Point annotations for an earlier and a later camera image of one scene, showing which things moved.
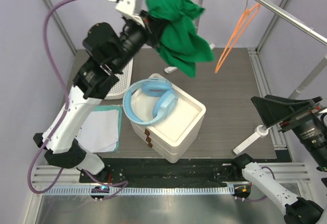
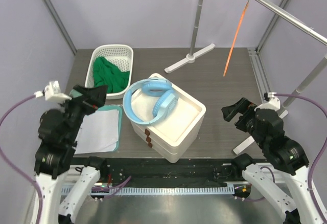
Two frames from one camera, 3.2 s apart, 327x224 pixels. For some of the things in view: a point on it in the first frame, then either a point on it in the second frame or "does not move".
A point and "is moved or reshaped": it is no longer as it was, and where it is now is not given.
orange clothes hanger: x=248 y=16 -> x=237 y=35
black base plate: x=191 y=171 does not move
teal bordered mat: x=112 y=107 does not move
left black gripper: x=155 y=26 -> x=94 y=97
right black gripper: x=271 y=107 -> x=243 y=106
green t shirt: x=182 y=47 is moved or reshaped
